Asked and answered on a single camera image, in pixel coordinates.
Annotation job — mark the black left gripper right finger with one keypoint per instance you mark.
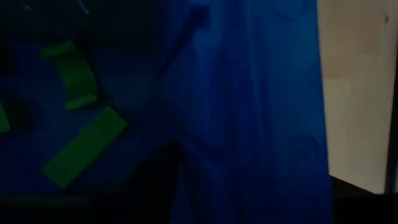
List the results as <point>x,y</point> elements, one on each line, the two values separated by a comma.
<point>367,208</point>

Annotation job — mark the green foam block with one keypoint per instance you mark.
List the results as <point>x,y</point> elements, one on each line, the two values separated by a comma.
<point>3,119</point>
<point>77,71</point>
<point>84,146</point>

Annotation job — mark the large blue plastic bin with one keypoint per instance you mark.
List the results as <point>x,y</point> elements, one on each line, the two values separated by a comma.
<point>248,93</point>

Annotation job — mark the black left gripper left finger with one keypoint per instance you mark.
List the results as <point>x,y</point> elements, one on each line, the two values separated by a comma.
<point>109,208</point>

